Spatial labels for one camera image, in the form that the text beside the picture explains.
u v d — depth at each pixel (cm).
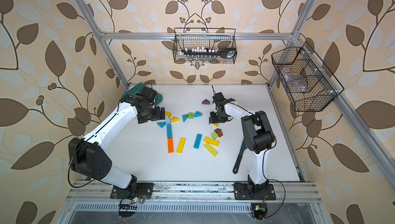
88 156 42
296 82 70
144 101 61
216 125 97
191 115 101
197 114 102
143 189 74
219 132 93
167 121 97
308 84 73
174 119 99
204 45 96
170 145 89
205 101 108
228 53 83
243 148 88
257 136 53
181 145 89
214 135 91
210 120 93
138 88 114
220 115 84
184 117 102
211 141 91
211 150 89
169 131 96
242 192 73
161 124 99
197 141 91
